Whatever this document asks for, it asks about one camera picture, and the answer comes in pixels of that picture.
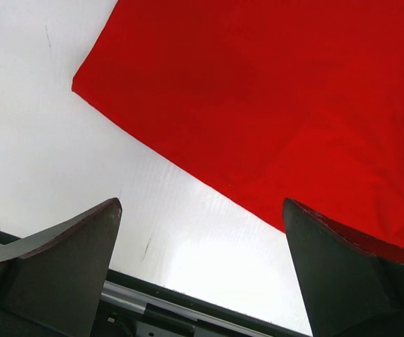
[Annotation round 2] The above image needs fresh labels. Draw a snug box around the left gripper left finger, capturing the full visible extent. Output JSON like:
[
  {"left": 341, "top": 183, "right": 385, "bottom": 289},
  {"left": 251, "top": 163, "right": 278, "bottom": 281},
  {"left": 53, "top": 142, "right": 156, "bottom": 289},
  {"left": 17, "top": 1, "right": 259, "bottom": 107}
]
[{"left": 0, "top": 198, "right": 122, "bottom": 336}]

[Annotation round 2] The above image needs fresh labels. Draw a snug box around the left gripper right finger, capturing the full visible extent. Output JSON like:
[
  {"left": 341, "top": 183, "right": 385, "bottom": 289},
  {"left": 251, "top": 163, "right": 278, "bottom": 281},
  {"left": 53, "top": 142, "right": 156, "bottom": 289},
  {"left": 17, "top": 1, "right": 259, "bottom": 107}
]
[{"left": 282, "top": 199, "right": 404, "bottom": 336}]

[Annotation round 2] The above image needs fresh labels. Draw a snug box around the red t shirt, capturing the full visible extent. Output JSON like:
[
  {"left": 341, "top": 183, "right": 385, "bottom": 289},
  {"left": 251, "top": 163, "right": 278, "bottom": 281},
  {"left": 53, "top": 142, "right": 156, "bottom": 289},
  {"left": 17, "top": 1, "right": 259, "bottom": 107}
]
[{"left": 72, "top": 1, "right": 404, "bottom": 262}]

